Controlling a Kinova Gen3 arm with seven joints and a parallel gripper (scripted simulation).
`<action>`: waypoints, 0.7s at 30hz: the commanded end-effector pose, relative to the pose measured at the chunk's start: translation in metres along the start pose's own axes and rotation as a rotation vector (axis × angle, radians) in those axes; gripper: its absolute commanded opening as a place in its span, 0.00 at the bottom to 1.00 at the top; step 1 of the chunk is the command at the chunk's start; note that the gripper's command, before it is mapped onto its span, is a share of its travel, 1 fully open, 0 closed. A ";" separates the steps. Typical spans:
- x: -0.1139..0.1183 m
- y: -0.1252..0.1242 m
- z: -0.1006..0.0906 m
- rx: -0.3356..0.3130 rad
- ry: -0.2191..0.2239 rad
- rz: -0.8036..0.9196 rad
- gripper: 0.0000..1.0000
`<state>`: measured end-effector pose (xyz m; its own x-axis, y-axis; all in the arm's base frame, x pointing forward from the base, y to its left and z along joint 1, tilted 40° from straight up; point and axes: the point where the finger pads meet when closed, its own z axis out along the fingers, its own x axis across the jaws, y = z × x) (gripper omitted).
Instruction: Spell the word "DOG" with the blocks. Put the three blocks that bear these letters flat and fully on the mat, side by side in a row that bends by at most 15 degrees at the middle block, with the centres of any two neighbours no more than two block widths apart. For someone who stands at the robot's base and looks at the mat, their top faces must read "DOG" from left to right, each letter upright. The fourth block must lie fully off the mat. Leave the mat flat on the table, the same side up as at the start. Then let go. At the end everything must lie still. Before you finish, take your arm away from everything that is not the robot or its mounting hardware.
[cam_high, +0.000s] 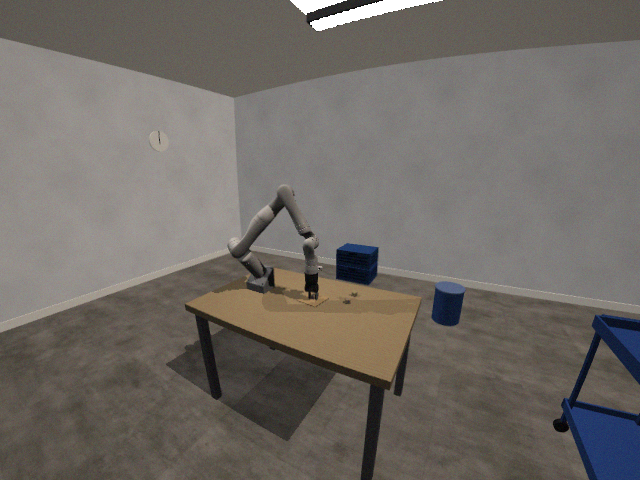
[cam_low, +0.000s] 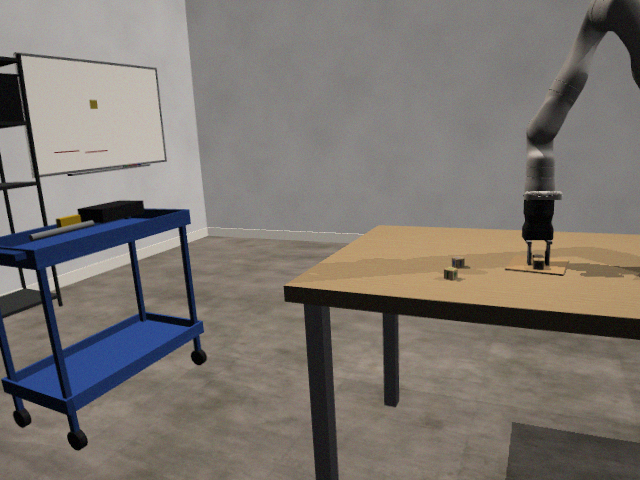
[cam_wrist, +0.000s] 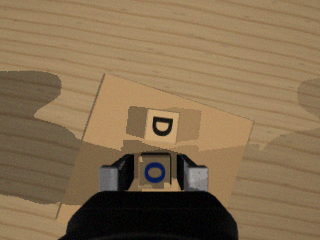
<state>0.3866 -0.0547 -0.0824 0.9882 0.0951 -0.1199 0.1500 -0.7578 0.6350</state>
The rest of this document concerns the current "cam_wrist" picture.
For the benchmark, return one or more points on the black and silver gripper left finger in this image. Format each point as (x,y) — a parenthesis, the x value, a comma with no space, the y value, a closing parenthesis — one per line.
(118,176)

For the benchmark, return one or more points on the tan square mat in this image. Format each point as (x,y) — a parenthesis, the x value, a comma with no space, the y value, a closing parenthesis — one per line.
(206,135)

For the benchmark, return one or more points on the wooden letter block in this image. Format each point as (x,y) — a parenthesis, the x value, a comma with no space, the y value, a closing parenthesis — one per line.
(154,170)
(162,126)

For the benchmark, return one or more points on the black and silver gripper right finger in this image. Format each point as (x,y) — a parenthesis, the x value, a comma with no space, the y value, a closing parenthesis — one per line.
(191,177)

